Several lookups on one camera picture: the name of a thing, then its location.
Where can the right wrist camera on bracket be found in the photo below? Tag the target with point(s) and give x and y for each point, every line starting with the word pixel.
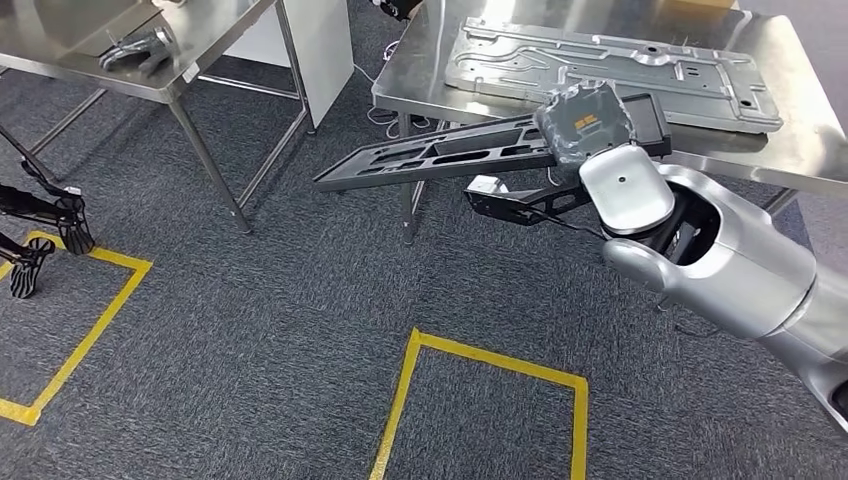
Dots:
pixel 503 202

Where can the grey metal fixture plate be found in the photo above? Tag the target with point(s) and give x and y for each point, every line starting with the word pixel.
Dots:
pixel 662 86

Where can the neighbour robot black foot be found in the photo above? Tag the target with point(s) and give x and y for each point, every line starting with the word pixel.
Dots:
pixel 76 232
pixel 26 272

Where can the neighbour robot black leg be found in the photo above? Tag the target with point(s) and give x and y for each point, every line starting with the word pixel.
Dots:
pixel 33 204
pixel 13 248

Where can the stainless steel workbench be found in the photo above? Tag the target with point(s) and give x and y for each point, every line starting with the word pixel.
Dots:
pixel 424 79
pixel 199 40

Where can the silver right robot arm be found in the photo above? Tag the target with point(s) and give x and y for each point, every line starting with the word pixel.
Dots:
pixel 742 265

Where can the neighbour robot grey hand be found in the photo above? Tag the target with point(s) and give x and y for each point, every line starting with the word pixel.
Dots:
pixel 142 50

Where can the yellow floor tape outline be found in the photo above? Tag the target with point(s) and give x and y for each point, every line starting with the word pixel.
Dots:
pixel 497 358
pixel 102 324

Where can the black plastic panel part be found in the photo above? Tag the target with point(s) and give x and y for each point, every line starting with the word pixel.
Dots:
pixel 344 177

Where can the white desk with panel side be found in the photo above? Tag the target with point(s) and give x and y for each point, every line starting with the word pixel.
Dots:
pixel 324 53

